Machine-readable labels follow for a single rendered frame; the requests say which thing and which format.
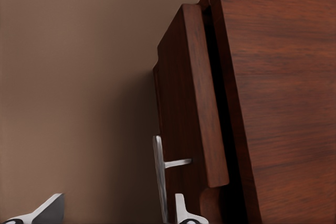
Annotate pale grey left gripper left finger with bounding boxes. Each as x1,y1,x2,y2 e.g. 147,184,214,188
5,193,66,224

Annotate dark wooden drawer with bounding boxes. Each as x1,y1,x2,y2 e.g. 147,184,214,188
152,3,230,224

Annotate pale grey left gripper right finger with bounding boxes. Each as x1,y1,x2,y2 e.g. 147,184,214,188
174,193,210,224

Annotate dark wooden cabinet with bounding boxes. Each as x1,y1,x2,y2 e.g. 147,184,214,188
198,0,336,224

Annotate silver drawer handle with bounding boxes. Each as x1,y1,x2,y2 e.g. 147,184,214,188
152,135,193,224

